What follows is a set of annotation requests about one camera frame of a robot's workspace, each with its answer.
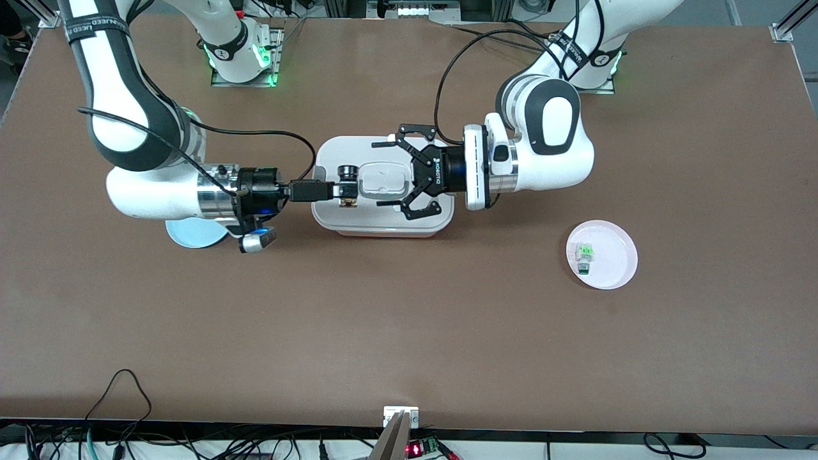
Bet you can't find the orange and black switch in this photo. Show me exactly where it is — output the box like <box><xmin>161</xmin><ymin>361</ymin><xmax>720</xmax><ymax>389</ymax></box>
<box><xmin>337</xmin><ymin>164</ymin><xmax>360</xmax><ymax>210</ymax></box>

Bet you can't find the white lidded storage box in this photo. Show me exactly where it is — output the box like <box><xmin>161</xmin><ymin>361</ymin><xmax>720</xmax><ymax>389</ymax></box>
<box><xmin>311</xmin><ymin>134</ymin><xmax>456</xmax><ymax>238</ymax></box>

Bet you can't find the light blue round plate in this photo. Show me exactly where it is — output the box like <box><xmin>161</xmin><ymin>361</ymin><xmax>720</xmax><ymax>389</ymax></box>
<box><xmin>165</xmin><ymin>217</ymin><xmax>229</xmax><ymax>250</ymax></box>

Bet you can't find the white power strip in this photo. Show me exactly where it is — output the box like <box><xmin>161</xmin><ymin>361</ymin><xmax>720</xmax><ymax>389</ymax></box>
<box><xmin>383</xmin><ymin>0</ymin><xmax>461</xmax><ymax>19</ymax></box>

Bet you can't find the pale pink round plate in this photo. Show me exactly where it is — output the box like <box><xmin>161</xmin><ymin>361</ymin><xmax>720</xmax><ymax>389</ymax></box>
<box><xmin>566</xmin><ymin>220</ymin><xmax>638</xmax><ymax>291</ymax></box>

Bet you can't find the grey aluminium profile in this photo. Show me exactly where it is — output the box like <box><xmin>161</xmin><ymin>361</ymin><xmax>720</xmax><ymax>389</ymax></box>
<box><xmin>369</xmin><ymin>411</ymin><xmax>413</xmax><ymax>460</ymax></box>

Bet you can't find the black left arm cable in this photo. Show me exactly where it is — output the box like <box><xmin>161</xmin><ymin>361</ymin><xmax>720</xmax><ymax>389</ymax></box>
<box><xmin>435</xmin><ymin>29</ymin><xmax>576</xmax><ymax>135</ymax></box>

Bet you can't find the black cable on table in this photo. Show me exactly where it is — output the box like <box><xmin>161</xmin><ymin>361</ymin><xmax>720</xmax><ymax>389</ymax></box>
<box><xmin>447</xmin><ymin>22</ymin><xmax>550</xmax><ymax>49</ymax></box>

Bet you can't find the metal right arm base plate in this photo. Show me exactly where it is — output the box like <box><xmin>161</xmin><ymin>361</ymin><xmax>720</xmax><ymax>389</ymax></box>
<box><xmin>211</xmin><ymin>22</ymin><xmax>285</xmax><ymax>88</ymax></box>

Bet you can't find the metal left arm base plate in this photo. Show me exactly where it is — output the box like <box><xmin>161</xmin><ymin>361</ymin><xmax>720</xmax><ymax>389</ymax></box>
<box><xmin>548</xmin><ymin>32</ymin><xmax>617</xmax><ymax>95</ymax></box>

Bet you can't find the white metal edge bracket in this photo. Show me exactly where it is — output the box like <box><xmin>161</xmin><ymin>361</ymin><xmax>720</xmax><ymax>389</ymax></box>
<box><xmin>383</xmin><ymin>406</ymin><xmax>420</xmax><ymax>429</ymax></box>

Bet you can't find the thin black cable loop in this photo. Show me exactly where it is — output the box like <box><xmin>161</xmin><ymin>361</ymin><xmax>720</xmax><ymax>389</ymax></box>
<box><xmin>83</xmin><ymin>369</ymin><xmax>154</xmax><ymax>426</ymax></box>

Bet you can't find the aluminium frame post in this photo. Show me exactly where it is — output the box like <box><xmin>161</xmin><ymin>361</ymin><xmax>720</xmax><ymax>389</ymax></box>
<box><xmin>770</xmin><ymin>0</ymin><xmax>818</xmax><ymax>44</ymax></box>
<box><xmin>37</xmin><ymin>0</ymin><xmax>65</xmax><ymax>29</ymax></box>

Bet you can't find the black coiled cable below table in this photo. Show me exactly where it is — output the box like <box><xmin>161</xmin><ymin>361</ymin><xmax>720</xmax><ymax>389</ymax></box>
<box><xmin>642</xmin><ymin>433</ymin><xmax>707</xmax><ymax>459</ymax></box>

